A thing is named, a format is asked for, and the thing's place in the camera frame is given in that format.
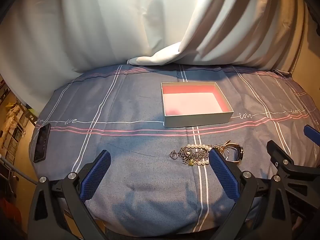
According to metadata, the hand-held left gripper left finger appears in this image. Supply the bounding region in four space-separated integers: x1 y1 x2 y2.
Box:
27 150 112 240

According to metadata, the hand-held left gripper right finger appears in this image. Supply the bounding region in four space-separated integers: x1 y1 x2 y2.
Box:
209 147 292 240

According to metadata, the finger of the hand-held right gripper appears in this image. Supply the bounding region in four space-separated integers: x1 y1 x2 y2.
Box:
266 140 320 198
303 125 320 147

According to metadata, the thin silver bangle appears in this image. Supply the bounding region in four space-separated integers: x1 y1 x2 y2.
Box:
220 145 238 162

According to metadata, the gold strap wristwatch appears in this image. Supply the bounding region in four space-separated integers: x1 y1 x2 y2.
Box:
220 141 245 165

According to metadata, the silver chain necklace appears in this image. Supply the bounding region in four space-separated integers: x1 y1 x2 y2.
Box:
169 148 213 167

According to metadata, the white pearl bracelet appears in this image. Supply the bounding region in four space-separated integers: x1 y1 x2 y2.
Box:
186 144 216 167

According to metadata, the grey box with pink lining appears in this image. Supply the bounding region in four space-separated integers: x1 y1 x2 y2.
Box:
160 82 234 129

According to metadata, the blue plaid bed sheet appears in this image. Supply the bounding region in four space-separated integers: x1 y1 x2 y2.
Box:
29 64 320 233

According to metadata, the black smartphone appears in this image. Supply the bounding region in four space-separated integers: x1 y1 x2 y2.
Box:
33 123 52 163

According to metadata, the cluttered storage shelf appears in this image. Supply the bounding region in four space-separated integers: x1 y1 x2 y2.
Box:
0 75 32 167

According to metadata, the white curtain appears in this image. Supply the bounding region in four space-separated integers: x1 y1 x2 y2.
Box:
127 0 309 72
0 0 190 105

